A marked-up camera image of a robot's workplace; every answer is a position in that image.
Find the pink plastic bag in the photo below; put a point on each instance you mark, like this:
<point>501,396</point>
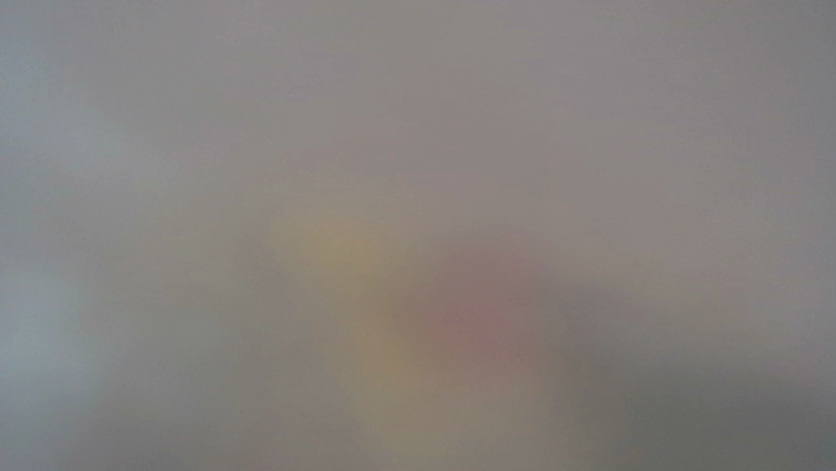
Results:
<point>417,235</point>

